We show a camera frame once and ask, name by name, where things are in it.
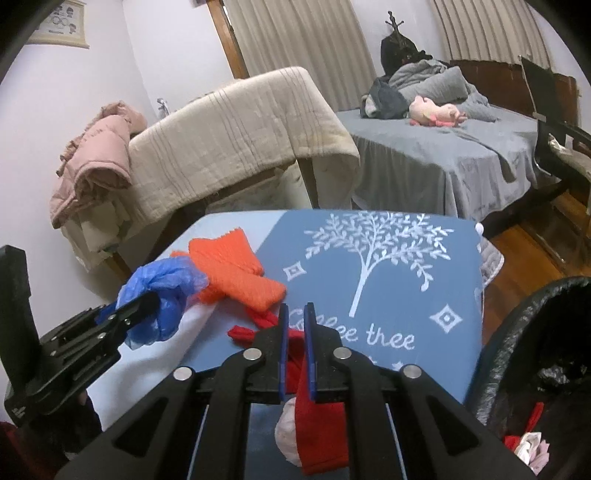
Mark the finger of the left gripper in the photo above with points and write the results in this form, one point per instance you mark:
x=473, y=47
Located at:
x=124, y=318

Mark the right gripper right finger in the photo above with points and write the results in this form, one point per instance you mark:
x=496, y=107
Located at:
x=401, y=424

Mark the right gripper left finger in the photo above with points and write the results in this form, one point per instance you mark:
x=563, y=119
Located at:
x=192, y=425

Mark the blue plastic bag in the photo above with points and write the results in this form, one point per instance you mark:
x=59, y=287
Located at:
x=175, y=281

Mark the red cloth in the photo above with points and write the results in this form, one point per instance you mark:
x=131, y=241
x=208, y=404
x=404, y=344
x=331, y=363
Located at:
x=322, y=440

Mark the red plastic bag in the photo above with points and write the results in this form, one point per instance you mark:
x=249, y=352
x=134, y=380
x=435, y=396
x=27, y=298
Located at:
x=511, y=441

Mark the orange foam net sleeve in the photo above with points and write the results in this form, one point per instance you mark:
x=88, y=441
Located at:
x=233, y=271

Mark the pink sock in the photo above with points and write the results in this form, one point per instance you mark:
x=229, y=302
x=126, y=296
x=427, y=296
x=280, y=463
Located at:
x=533, y=450

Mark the black lined trash bin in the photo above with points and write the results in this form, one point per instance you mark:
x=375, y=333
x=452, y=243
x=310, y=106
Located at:
x=541, y=353

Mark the blue coffee tree mat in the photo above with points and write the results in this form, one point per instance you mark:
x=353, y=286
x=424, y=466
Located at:
x=401, y=289

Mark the pink padded jacket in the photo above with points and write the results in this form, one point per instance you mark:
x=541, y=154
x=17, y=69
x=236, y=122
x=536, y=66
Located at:
x=96, y=162

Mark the beige quilt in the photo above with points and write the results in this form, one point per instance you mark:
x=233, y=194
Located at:
x=232, y=135

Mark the bed with grey sheet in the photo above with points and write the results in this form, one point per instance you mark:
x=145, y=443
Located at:
x=468, y=171

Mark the black office chair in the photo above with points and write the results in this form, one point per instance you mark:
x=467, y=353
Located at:
x=551, y=121

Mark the pink plush toy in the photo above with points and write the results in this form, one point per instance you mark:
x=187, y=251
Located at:
x=423, y=111

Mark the silver cushion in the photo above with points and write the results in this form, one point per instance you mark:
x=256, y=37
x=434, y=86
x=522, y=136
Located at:
x=578, y=161

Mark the dark clothes pile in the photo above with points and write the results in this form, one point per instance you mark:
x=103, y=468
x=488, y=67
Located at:
x=383, y=102

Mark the grey pillow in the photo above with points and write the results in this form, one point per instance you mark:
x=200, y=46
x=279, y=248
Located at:
x=443, y=88

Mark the wooden bed headboard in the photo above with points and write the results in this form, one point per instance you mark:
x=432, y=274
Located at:
x=504, y=86

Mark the left beige curtain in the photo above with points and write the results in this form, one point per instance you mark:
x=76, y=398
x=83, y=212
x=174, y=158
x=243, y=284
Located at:
x=324, y=37

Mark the beige curtain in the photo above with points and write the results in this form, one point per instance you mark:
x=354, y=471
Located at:
x=324, y=37
x=490, y=30

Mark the wooden coat rack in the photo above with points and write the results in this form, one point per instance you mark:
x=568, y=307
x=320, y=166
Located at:
x=397, y=50

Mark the right beige curtain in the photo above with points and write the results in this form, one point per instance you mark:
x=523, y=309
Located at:
x=490, y=30

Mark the framed wall picture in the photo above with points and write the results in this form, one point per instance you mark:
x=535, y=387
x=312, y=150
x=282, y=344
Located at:
x=64, y=26

